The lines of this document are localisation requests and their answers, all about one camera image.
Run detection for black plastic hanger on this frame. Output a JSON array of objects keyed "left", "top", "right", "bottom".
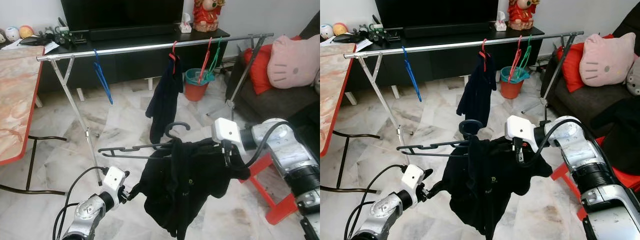
[
  {"left": 98, "top": 121, "right": 227, "bottom": 160},
  {"left": 396, "top": 119, "right": 522, "bottom": 158}
]

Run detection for large black garment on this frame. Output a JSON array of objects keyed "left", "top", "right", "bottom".
[
  {"left": 429, "top": 134, "right": 554, "bottom": 240},
  {"left": 131, "top": 137, "right": 251, "bottom": 240}
]

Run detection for blue plastic hanger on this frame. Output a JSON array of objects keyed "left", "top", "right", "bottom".
[
  {"left": 401, "top": 46, "right": 424, "bottom": 103},
  {"left": 92, "top": 48, "right": 115, "bottom": 105}
]

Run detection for red plastic hanger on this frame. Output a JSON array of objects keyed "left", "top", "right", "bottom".
[
  {"left": 508, "top": 35, "right": 524, "bottom": 83},
  {"left": 198, "top": 37, "right": 214, "bottom": 85},
  {"left": 478, "top": 38, "right": 490, "bottom": 73},
  {"left": 168, "top": 41, "right": 180, "bottom": 75}
]

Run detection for green plastic hanger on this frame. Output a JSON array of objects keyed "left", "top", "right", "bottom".
[
  {"left": 207, "top": 37, "right": 224, "bottom": 77},
  {"left": 517, "top": 35, "right": 534, "bottom": 74}
]

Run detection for red plastic stool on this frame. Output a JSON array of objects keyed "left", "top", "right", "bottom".
[
  {"left": 550, "top": 135, "right": 640, "bottom": 222},
  {"left": 239, "top": 151, "right": 303, "bottom": 226}
]

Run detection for orange waste bin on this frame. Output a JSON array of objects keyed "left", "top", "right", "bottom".
[
  {"left": 500, "top": 79, "right": 525, "bottom": 100},
  {"left": 184, "top": 81, "right": 209, "bottom": 103}
]

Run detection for dark brown sofa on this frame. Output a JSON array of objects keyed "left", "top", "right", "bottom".
[
  {"left": 540, "top": 2, "right": 640, "bottom": 131},
  {"left": 225, "top": 10, "right": 321, "bottom": 131}
]

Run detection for navy blue garment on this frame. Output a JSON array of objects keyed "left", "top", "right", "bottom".
[
  {"left": 145, "top": 54, "right": 185, "bottom": 145},
  {"left": 456, "top": 51, "right": 498, "bottom": 129}
]

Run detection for black clothes pile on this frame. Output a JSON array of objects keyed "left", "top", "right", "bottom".
[
  {"left": 590, "top": 94, "right": 640, "bottom": 176},
  {"left": 286, "top": 99, "right": 321, "bottom": 158}
]

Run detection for red cushion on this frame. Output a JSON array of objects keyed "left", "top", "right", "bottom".
[
  {"left": 243, "top": 35, "right": 303, "bottom": 96},
  {"left": 556, "top": 34, "right": 615, "bottom": 94}
]

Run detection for pink cat face pillow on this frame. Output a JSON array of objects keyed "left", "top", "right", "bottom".
[
  {"left": 267, "top": 34, "right": 321, "bottom": 90},
  {"left": 579, "top": 32, "right": 637, "bottom": 87}
]

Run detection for marble table with red edge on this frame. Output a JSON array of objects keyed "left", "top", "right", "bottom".
[
  {"left": 320, "top": 42, "right": 382, "bottom": 194},
  {"left": 0, "top": 45, "right": 68, "bottom": 196}
]

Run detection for metal clothes rack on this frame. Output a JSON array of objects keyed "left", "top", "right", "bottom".
[
  {"left": 36, "top": 33, "right": 275, "bottom": 186},
  {"left": 344, "top": 31, "right": 585, "bottom": 167}
]

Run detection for red laughing Buddha statue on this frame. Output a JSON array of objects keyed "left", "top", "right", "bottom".
[
  {"left": 507, "top": 0, "right": 541, "bottom": 31},
  {"left": 192, "top": 0, "right": 226, "bottom": 33}
]

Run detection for black soundbar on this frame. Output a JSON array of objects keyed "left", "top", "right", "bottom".
[
  {"left": 403, "top": 21, "right": 494, "bottom": 40},
  {"left": 89, "top": 23, "right": 180, "bottom": 42}
]

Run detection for white paper sheets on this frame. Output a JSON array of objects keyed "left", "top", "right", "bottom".
[
  {"left": 320, "top": 36, "right": 375, "bottom": 53},
  {"left": 2, "top": 37, "right": 61, "bottom": 55}
]

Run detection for black flat screen television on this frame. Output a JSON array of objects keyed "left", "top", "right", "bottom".
[
  {"left": 61, "top": 0, "right": 185, "bottom": 32},
  {"left": 375, "top": 0, "right": 499, "bottom": 29}
]

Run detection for black pouch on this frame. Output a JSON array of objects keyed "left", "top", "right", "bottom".
[
  {"left": 20, "top": 35, "right": 53, "bottom": 47},
  {"left": 336, "top": 33, "right": 368, "bottom": 45}
]

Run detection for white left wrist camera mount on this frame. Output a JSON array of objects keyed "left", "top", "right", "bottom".
[
  {"left": 101, "top": 166, "right": 127, "bottom": 202},
  {"left": 401, "top": 164, "right": 427, "bottom": 199}
]

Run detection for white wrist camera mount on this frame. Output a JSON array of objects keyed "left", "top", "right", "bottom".
[
  {"left": 504, "top": 115, "right": 539, "bottom": 154},
  {"left": 101, "top": 166, "right": 127, "bottom": 202},
  {"left": 211, "top": 117, "right": 243, "bottom": 147},
  {"left": 401, "top": 164, "right": 427, "bottom": 199}
]

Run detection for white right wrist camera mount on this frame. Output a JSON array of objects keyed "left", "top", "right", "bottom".
[
  {"left": 504, "top": 115, "right": 539, "bottom": 154},
  {"left": 211, "top": 117, "right": 243, "bottom": 147}
]

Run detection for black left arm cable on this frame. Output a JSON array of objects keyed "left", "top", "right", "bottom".
[
  {"left": 344, "top": 164, "right": 407, "bottom": 240},
  {"left": 52, "top": 166, "right": 109, "bottom": 240}
]

